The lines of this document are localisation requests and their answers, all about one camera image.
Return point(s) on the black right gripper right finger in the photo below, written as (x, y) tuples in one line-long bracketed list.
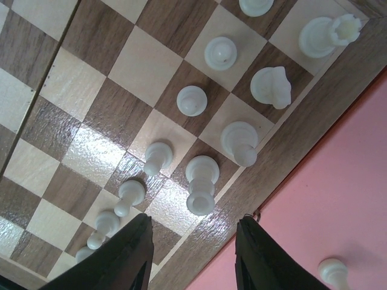
[(262, 264)]

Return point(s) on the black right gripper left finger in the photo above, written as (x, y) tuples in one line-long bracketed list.
[(124, 262)]

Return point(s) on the white pawn piece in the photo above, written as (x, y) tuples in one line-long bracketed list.
[(83, 253), (255, 8), (106, 223)]

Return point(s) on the white chess piece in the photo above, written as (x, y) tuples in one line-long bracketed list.
[(158, 156), (191, 101), (131, 193), (220, 53), (335, 273)]

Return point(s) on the white queen piece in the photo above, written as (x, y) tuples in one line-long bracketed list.
[(202, 173)]

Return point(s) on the white bishop piece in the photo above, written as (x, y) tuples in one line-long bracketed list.
[(240, 139)]

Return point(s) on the white knight piece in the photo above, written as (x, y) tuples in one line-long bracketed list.
[(271, 86)]

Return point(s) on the white rook piece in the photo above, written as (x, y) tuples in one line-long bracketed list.
[(323, 35)]

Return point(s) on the wooden chess board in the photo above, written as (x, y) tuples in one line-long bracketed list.
[(88, 86)]

